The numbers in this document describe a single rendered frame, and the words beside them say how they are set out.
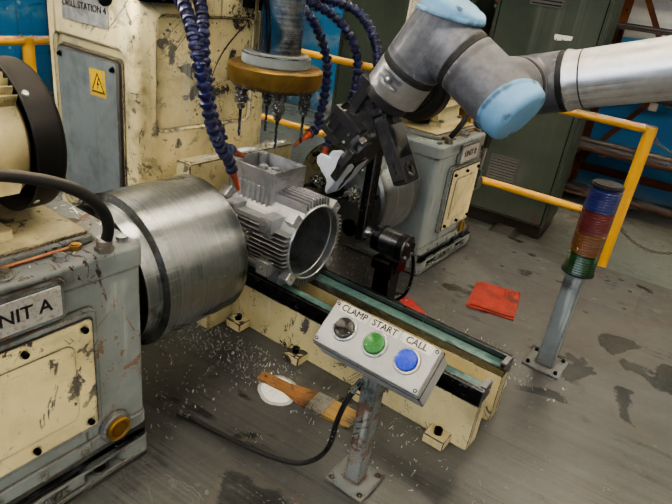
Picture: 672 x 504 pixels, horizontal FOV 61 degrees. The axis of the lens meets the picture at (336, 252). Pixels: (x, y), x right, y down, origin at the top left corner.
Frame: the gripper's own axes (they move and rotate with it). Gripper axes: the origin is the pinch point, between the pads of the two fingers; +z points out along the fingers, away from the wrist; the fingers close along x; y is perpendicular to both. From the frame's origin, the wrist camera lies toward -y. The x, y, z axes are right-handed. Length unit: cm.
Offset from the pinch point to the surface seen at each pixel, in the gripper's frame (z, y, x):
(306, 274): 23.1, -4.3, -5.8
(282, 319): 29.7, -8.5, 1.1
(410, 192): 11.2, -1.2, -39.5
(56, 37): 20, 64, 11
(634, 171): 20, -33, -236
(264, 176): 11.0, 13.5, -1.1
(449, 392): 8.4, -38.9, 1.1
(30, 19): 308, 449, -236
